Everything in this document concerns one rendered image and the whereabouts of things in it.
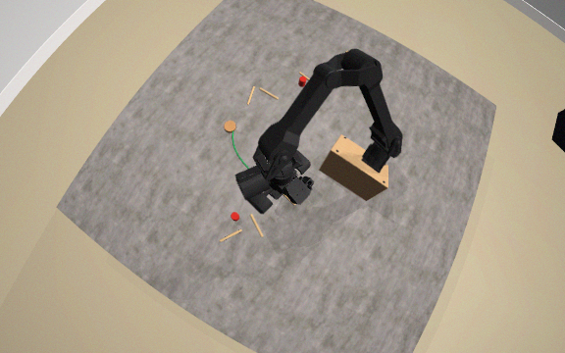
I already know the round wooden button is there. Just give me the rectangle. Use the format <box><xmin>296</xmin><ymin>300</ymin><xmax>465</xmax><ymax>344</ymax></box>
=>
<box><xmin>224</xmin><ymin>121</ymin><xmax>236</xmax><ymax>132</ymax></box>

